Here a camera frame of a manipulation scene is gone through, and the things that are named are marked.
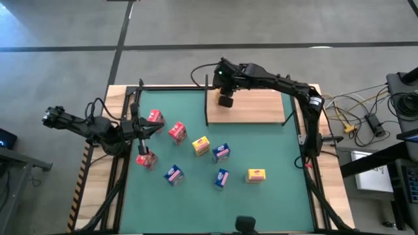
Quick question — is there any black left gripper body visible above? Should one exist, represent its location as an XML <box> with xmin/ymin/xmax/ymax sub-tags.
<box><xmin>123</xmin><ymin>102</ymin><xmax>150</xmax><ymax>156</ymax></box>

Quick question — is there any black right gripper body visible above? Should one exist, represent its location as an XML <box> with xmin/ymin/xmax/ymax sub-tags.
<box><xmin>217</xmin><ymin>86</ymin><xmax>235</xmax><ymax>109</ymax></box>

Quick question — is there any red Froot Loops cereal box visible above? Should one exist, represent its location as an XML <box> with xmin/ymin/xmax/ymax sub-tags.
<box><xmin>168</xmin><ymin>121</ymin><xmax>188</xmax><ymax>146</ymax></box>
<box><xmin>147</xmin><ymin>109</ymin><xmax>166</xmax><ymax>134</ymax></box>
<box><xmin>135</xmin><ymin>150</ymin><xmax>159</xmax><ymax>170</ymax></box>

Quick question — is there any blue Frosted Flakes cereal box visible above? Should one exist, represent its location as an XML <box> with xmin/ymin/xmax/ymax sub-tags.
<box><xmin>163</xmin><ymin>164</ymin><xmax>185</xmax><ymax>187</ymax></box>
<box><xmin>212</xmin><ymin>142</ymin><xmax>231</xmax><ymax>163</ymax></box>
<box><xmin>214</xmin><ymin>168</ymin><xmax>230</xmax><ymax>189</ymax></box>

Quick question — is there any wooden shelf board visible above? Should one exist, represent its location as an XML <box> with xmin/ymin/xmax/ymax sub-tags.
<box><xmin>206</xmin><ymin>88</ymin><xmax>287</xmax><ymax>125</ymax></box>

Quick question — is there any green table mat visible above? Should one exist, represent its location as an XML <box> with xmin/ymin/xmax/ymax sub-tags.
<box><xmin>119</xmin><ymin>88</ymin><xmax>316</xmax><ymax>233</ymax></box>

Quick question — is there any yellow black hazard tape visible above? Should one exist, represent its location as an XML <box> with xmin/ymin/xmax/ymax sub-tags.
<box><xmin>66</xmin><ymin>143</ymin><xmax>94</xmax><ymax>233</ymax></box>

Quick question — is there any grey side desk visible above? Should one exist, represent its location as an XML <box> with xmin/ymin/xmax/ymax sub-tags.
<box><xmin>0</xmin><ymin>146</ymin><xmax>53</xmax><ymax>235</ymax></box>

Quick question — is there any dark device with blue light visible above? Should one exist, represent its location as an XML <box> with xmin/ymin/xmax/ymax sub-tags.
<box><xmin>0</xmin><ymin>127</ymin><xmax>18</xmax><ymax>150</ymax></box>

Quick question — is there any black power adapter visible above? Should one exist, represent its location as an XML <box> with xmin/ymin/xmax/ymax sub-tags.
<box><xmin>364</xmin><ymin>113</ymin><xmax>387</xmax><ymax>138</ymax></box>

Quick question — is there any black desk beam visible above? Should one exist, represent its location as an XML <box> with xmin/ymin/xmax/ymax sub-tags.
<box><xmin>339</xmin><ymin>140</ymin><xmax>418</xmax><ymax>179</ymax></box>

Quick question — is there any white sheet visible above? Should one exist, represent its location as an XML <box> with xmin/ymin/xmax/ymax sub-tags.
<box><xmin>351</xmin><ymin>151</ymin><xmax>395</xmax><ymax>193</ymax></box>

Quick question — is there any grey equipment cart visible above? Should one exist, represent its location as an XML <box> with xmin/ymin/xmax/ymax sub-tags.
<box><xmin>386</xmin><ymin>67</ymin><xmax>418</xmax><ymax>133</ymax></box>

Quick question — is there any dark laptop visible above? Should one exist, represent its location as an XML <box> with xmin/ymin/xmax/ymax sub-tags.
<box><xmin>396</xmin><ymin>128</ymin><xmax>418</xmax><ymax>144</ymax></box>

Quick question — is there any dark keyboard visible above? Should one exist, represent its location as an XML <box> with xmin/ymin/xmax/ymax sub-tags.
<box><xmin>400</xmin><ymin>164</ymin><xmax>418</xmax><ymax>204</ymax></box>

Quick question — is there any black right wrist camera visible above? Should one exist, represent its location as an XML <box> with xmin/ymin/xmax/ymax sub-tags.
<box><xmin>212</xmin><ymin>57</ymin><xmax>231</xmax><ymax>86</ymax></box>

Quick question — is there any black right camera cable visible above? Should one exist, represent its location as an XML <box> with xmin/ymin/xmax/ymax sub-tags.
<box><xmin>190</xmin><ymin>63</ymin><xmax>218</xmax><ymax>89</ymax></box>

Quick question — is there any black aluminium table frame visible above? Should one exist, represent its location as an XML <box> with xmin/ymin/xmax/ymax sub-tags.
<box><xmin>70</xmin><ymin>78</ymin><xmax>357</xmax><ymax>235</ymax></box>

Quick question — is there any coiled black cable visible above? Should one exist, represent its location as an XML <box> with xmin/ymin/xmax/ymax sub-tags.
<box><xmin>387</xmin><ymin>91</ymin><xmax>418</xmax><ymax>118</ymax></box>

